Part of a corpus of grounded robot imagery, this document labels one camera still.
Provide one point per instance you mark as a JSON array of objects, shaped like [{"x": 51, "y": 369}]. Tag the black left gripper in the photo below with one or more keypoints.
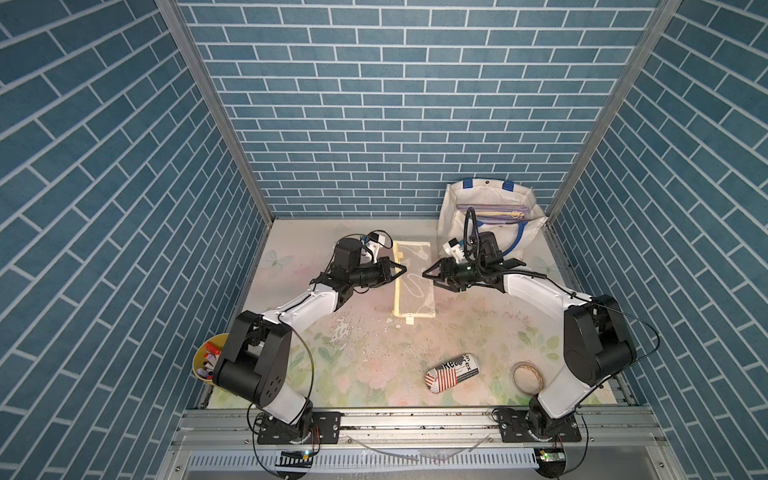
[{"x": 382, "y": 271}]

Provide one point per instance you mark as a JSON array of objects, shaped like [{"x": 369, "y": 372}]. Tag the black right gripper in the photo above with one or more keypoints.
[{"x": 445, "y": 266}]

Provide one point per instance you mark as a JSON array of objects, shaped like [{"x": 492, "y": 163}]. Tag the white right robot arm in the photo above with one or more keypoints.
[{"x": 596, "y": 343}]

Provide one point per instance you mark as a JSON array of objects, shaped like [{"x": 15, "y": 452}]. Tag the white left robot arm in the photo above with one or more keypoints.
[{"x": 253, "y": 362}]

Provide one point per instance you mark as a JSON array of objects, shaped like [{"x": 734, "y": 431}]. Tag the cream yellow pouch bottom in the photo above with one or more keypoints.
[{"x": 414, "y": 295}]

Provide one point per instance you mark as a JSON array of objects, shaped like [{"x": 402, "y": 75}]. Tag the purple mesh pouch bottom left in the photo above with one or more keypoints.
[{"x": 465, "y": 210}]

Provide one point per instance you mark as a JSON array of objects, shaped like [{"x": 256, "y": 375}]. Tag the white canvas tote bag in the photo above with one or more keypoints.
[{"x": 512, "y": 239}]

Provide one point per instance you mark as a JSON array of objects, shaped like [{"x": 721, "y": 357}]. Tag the crushed striped drink can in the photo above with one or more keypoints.
[{"x": 451, "y": 372}]

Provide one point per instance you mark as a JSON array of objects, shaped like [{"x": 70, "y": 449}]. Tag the brown tape roll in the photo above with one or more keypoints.
[{"x": 527, "y": 378}]

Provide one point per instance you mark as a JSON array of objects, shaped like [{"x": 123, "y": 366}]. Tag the yellow bowl with items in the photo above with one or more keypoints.
[{"x": 205, "y": 359}]

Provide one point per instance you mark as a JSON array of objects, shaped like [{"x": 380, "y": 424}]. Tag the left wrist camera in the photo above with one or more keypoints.
[{"x": 374, "y": 242}]

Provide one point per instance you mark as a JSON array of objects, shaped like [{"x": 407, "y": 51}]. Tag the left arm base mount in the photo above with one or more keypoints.
[{"x": 313, "y": 426}]

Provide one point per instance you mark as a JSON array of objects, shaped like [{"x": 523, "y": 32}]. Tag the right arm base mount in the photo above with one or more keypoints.
[{"x": 540, "y": 426}]

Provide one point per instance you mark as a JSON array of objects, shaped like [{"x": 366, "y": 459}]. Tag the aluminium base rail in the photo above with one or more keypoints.
[{"x": 601, "y": 442}]

